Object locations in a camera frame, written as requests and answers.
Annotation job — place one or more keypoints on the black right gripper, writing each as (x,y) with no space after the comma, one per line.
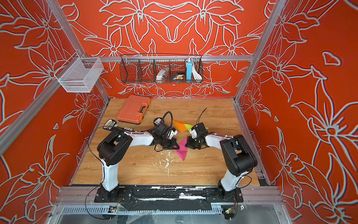
(189,143)

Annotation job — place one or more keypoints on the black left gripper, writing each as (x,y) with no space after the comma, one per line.
(173,143)

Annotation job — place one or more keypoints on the pink square paper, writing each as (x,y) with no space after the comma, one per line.
(182,151)

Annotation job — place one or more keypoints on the green square paper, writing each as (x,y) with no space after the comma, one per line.
(198,127)

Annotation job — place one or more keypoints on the orange square paper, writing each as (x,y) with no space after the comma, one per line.
(181,126)

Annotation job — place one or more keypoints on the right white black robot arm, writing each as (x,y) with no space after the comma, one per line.
(238,156)

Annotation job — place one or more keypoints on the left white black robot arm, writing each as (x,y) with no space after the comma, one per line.
(113,148)

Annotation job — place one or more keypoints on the black round tape disc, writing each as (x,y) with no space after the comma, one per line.
(158,121)

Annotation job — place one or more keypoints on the orange plastic tool case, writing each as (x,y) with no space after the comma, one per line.
(134,109)

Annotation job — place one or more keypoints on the black small box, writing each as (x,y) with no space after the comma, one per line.
(178,76)

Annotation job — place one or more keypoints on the clear plastic bag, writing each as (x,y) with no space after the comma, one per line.
(162,75)

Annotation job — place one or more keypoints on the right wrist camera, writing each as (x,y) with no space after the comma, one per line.
(196,134)

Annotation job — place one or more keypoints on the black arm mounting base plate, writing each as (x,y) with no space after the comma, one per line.
(129,193)

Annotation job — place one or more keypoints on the black wire wall basket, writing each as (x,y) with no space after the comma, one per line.
(138,69)

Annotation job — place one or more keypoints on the clear plastic wall bin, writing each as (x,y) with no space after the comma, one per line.
(80,74)

